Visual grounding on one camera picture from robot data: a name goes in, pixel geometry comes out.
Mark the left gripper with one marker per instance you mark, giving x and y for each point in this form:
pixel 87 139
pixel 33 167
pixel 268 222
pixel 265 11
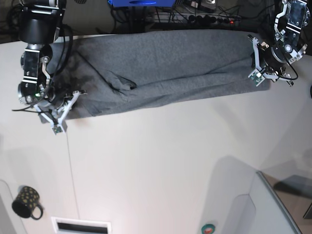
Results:
pixel 272 60

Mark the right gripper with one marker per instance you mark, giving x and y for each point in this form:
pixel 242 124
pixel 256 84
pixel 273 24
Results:
pixel 57 103

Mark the grey t-shirt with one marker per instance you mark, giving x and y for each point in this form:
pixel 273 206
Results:
pixel 122 73

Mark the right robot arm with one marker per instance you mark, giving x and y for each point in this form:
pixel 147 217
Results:
pixel 40 25

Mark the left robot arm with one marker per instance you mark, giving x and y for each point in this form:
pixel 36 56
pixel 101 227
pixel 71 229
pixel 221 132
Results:
pixel 288 46

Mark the black power strip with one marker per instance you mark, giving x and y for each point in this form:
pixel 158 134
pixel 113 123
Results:
pixel 209 20

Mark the black mug with yellow dots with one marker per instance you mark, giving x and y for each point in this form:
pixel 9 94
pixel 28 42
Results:
pixel 26 202

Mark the blue box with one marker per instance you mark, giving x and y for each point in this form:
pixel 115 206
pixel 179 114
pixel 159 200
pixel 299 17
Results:
pixel 141 3

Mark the white slotted panel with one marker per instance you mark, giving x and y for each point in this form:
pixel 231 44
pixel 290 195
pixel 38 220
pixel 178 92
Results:
pixel 78 226

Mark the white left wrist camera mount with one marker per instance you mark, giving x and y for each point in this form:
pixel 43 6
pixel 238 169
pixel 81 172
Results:
pixel 259 74

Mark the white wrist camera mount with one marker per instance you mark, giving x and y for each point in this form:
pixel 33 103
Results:
pixel 57 122
pixel 259 74

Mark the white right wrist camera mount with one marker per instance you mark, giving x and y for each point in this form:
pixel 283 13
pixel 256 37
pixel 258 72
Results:
pixel 57 122

